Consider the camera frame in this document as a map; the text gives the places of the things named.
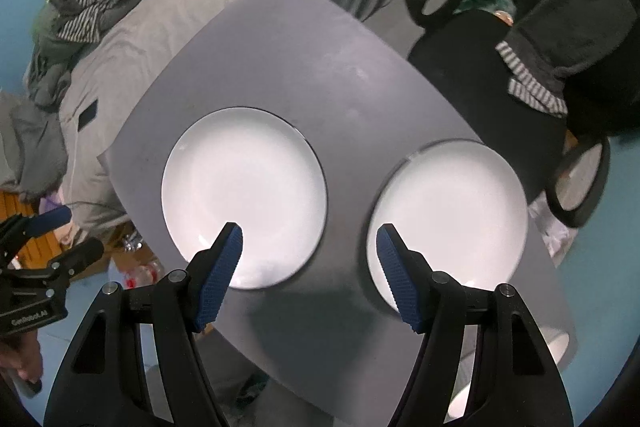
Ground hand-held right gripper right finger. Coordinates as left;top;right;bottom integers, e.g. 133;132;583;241
376;223;576;427

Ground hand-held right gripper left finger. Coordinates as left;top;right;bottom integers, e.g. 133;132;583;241
44;222;244;427

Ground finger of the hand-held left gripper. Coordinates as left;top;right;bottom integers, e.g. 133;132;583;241
0;205;72;253
47;238;105;282

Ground white plate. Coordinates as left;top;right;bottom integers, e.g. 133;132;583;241
366;139;529;315
161;107;328;292

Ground person's left hand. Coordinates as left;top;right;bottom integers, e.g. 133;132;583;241
0;334;43;395

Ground orange wooden furniture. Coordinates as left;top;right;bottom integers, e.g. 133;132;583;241
0;189;66;273

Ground clear plastic bottles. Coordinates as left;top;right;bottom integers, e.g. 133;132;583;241
107;252;166;293

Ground grey quilt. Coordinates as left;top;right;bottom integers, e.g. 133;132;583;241
0;92;66;192

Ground white plastic bag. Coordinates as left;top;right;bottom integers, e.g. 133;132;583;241
530;197;576;268

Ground black office chair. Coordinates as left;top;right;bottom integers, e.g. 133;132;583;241
405;0;612;228

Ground bed with grey sheet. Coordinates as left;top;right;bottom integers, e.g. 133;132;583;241
60;0;406;233

